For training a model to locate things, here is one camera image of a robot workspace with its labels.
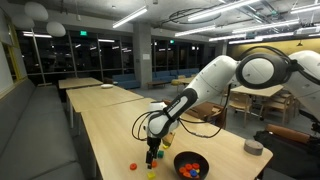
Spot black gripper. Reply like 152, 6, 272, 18
146, 137, 161, 169

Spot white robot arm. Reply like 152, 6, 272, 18
146, 50, 320, 164

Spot orange rings in bowl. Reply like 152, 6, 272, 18
178, 162, 200, 179

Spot black bowl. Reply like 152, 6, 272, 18
174, 151, 209, 180

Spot green cube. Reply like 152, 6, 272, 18
157, 150, 164, 158

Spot yellow cube near edge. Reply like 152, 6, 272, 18
147, 172, 156, 180

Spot wooden work table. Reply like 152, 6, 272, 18
82, 98, 272, 180

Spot blue sofa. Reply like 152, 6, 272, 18
112, 74, 140, 89

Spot white plate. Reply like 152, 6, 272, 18
101, 84, 113, 89

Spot grey round puck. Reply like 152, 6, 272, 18
244, 139, 264, 156

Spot grey bench sofa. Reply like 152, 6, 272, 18
0, 79, 85, 180

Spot long wooden dining table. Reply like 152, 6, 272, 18
229, 85, 283, 126

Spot brown leather chair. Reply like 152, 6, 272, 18
266, 124, 310, 144

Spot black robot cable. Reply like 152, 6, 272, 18
131, 83, 234, 142

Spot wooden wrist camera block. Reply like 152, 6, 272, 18
162, 132, 175, 146

